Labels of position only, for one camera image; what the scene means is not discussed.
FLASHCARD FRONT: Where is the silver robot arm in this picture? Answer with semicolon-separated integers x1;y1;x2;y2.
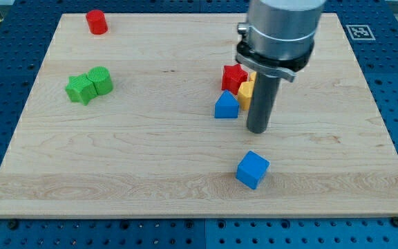
236;0;325;82

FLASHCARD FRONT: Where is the green cylinder block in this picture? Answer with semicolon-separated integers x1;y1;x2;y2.
87;66;113;95

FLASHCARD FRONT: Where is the yellow block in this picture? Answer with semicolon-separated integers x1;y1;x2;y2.
237;71;257;111

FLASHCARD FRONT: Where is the blue triangle block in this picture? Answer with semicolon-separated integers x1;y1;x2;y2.
214;90;240;118

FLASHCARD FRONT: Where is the white fiducial marker tag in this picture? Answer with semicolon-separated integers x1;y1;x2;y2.
346;24;375;41

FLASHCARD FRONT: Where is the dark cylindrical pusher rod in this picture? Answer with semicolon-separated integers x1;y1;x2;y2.
247;73;280;133

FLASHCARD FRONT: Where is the red cylinder block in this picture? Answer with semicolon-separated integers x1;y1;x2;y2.
86;10;108;35

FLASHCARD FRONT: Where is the light wooden board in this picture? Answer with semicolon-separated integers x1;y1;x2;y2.
0;14;398;219

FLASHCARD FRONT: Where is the green star block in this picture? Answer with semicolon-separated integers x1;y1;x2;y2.
65;74;97;106

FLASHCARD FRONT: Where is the blue cube block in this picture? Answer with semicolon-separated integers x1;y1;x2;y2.
236;151;270;190

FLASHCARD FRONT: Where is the red star block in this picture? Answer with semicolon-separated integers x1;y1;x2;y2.
221;64;248;95

